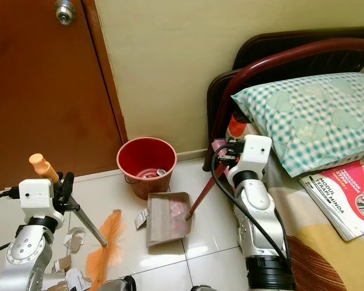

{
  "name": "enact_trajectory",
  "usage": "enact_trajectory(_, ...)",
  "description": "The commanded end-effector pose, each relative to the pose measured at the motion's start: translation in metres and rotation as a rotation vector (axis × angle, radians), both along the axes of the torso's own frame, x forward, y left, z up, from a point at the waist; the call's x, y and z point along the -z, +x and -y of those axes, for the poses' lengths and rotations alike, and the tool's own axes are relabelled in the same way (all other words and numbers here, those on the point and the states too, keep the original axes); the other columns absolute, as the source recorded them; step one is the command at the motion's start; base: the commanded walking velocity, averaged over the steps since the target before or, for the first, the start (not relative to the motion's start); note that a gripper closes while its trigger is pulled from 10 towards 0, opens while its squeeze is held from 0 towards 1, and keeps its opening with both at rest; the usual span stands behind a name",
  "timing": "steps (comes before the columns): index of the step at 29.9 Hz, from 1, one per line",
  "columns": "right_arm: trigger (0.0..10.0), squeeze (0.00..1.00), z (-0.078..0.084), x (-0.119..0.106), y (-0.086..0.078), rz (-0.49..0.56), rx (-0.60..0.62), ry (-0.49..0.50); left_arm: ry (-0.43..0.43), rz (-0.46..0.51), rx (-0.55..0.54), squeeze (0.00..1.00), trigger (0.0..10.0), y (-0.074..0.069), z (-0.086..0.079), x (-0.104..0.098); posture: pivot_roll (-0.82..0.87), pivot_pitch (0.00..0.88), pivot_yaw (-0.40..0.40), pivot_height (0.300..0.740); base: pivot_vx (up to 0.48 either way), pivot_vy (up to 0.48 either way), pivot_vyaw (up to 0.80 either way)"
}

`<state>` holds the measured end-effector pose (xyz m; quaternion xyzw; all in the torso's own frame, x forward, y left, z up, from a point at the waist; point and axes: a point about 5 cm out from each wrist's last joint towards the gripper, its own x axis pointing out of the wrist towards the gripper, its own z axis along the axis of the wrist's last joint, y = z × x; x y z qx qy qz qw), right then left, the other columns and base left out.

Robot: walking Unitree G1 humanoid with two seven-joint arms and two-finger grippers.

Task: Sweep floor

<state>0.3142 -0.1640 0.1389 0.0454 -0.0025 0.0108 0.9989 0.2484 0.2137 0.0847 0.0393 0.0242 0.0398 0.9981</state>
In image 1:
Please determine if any grey dustpan with red handle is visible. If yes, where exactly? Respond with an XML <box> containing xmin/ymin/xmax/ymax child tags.
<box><xmin>145</xmin><ymin>161</ymin><xmax>226</xmax><ymax>247</ymax></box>

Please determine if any white torn paper scrap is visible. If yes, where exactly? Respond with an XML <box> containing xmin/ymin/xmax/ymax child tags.
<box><xmin>63</xmin><ymin>227</ymin><xmax>89</xmax><ymax>255</ymax></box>

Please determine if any brown cardboard scrap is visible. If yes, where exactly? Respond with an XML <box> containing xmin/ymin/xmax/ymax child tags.
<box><xmin>55</xmin><ymin>255</ymin><xmax>74</xmax><ymax>273</ymax></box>

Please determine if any red plastic bucket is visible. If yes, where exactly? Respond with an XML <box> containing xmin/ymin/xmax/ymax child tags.
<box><xmin>116</xmin><ymin>136</ymin><xmax>177</xmax><ymax>200</ymax></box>

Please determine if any teal checkered pillow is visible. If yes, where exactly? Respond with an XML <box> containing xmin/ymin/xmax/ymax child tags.
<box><xmin>231</xmin><ymin>72</ymin><xmax>364</xmax><ymax>178</ymax></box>

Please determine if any pink crumpled wrapper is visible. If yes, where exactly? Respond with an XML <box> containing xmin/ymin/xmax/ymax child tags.
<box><xmin>167</xmin><ymin>201</ymin><xmax>189</xmax><ymax>222</ymax></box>

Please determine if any white crumpled paper packet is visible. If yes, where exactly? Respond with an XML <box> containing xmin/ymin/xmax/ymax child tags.
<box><xmin>44</xmin><ymin>267</ymin><xmax>93</xmax><ymax>291</ymax></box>

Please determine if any white printed paper scrap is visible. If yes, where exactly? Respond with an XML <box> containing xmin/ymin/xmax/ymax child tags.
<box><xmin>134</xmin><ymin>209</ymin><xmax>150</xmax><ymax>230</ymax></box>

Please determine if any brown wooden door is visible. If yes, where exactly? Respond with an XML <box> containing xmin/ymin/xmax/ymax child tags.
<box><xmin>0</xmin><ymin>0</ymin><xmax>128</xmax><ymax>192</ymax></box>

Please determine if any dark robot left foot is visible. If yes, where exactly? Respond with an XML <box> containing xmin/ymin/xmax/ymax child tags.
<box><xmin>106</xmin><ymin>275</ymin><xmax>138</xmax><ymax>291</ymax></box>

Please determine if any dark wooden bed headboard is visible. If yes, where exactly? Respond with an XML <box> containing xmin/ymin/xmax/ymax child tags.
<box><xmin>202</xmin><ymin>27</ymin><xmax>364</xmax><ymax>173</ymax></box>

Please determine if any red white modul terapi book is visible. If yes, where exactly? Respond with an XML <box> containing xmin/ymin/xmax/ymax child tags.
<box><xmin>298</xmin><ymin>158</ymin><xmax>364</xmax><ymax>242</ymax></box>

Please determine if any silver round door knob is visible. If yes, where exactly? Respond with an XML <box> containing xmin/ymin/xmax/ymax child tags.
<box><xmin>55</xmin><ymin>0</ymin><xmax>77</xmax><ymax>25</ymax></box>

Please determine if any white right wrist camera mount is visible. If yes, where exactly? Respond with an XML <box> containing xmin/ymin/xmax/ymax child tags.
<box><xmin>241</xmin><ymin>134</ymin><xmax>273</xmax><ymax>178</ymax></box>

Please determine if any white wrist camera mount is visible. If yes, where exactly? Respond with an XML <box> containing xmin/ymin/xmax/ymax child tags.
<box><xmin>241</xmin><ymin>134</ymin><xmax>273</xmax><ymax>178</ymax></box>
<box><xmin>19</xmin><ymin>179</ymin><xmax>58</xmax><ymax>219</ymax></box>

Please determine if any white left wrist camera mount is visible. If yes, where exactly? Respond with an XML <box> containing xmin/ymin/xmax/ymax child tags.
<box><xmin>19</xmin><ymin>179</ymin><xmax>58</xmax><ymax>219</ymax></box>

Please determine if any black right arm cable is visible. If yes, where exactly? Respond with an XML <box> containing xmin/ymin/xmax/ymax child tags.
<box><xmin>211</xmin><ymin>144</ymin><xmax>293</xmax><ymax>263</ymax></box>

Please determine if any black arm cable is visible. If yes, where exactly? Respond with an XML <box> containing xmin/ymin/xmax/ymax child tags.
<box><xmin>211</xmin><ymin>144</ymin><xmax>293</xmax><ymax>263</ymax></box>
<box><xmin>0</xmin><ymin>189</ymin><xmax>22</xmax><ymax>208</ymax></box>

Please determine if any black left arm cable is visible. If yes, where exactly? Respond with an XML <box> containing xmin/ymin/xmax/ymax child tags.
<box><xmin>0</xmin><ymin>189</ymin><xmax>22</xmax><ymax>208</ymax></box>

